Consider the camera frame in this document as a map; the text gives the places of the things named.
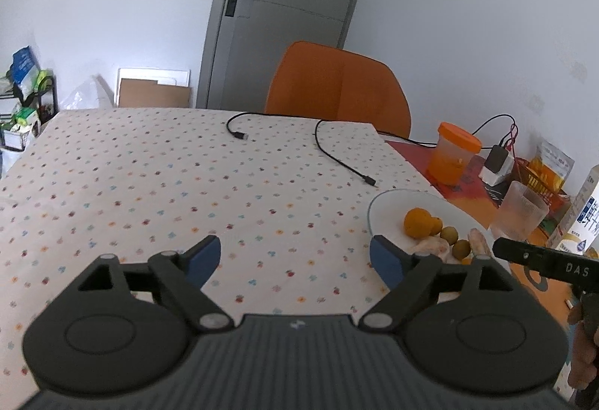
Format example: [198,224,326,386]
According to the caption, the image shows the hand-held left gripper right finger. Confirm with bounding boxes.
[358,234,518,333]

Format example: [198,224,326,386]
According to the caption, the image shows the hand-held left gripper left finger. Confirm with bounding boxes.
[77,234,235,333]

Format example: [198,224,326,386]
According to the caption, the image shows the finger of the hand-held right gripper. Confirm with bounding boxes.
[493,237,532,269]

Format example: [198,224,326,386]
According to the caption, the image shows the large orange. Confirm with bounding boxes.
[403,207,434,239]

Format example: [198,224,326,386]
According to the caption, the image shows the white plate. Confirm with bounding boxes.
[366,189,497,289]

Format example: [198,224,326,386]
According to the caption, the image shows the person's right hand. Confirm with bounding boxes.
[567,293,599,407]

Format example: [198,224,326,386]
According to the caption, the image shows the clear ribbed plastic cup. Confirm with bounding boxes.
[493,180,549,245]

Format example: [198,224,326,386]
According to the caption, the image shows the white and blue carton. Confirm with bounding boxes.
[547,164,599,256]

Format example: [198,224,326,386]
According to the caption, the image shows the red plastic basket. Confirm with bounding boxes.
[512,157,569,209]

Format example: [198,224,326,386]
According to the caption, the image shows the white charger block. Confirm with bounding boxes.
[478,155,516,186]

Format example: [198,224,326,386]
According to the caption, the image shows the orange snack bag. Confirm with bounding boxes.
[529,141,575,195]

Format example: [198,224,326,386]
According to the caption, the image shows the black power adapter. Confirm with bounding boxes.
[484,145,508,172]

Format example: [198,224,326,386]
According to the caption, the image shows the orange lidded container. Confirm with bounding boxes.
[428,122,483,186]

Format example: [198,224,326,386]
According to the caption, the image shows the brown cardboard sheet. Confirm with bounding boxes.
[118,78,192,109]

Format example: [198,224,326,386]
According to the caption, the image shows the orange chair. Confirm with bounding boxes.
[265,40,413,140]

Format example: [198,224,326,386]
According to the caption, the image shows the cardboard sheet with white board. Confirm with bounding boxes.
[116,67,192,109]

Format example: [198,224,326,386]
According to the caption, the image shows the clear plastic bag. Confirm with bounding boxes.
[61,73,115,111]

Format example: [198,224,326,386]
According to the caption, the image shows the black metal rack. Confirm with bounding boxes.
[0,75,59,130]

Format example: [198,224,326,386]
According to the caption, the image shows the white plastic bag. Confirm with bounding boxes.
[0,148,19,179]

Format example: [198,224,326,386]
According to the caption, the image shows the green and white box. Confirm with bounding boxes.
[0,107,43,149]

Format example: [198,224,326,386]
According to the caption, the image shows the blue package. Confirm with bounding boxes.
[12,46,40,88]

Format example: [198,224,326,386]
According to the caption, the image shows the long black cable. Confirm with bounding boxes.
[315,120,376,187]

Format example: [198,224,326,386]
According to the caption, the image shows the short black cable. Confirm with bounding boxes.
[226,112,267,140]

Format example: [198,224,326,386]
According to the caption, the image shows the thin black and red wires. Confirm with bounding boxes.
[468,114,521,149]

